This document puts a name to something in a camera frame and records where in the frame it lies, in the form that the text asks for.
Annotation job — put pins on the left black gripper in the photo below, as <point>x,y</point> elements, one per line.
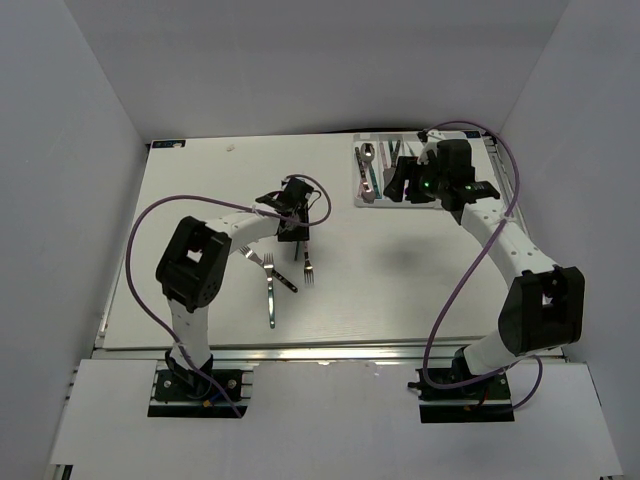
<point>302,235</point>

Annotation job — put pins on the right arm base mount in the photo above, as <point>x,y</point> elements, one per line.
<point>486,402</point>

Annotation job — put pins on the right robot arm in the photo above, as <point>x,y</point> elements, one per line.
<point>544,305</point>

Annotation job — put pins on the pink handled spoon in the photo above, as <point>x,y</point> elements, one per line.
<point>366,192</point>

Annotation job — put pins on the white divided utensil tray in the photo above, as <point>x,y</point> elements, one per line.
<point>377,154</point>

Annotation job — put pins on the teal handled knife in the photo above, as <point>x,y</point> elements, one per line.
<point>395,152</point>

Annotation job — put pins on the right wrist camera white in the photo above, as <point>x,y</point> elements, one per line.
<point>430,138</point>

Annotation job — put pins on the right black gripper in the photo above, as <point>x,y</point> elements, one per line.
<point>408,169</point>

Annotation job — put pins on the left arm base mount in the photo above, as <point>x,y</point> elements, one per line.
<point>172,398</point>

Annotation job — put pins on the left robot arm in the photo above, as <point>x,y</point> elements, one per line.
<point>192,268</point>

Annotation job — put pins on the teal handled spoon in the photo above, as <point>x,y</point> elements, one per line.
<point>368,153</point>

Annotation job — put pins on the pink handled fork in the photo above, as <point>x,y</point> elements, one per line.
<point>308,267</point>

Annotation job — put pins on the dark handled spoon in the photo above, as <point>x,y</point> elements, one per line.
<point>361,165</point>

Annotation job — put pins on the dark speckled handled fork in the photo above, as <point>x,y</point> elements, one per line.
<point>254,257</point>

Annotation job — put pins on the teal handled fork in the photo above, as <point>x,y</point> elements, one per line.
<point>268,268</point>

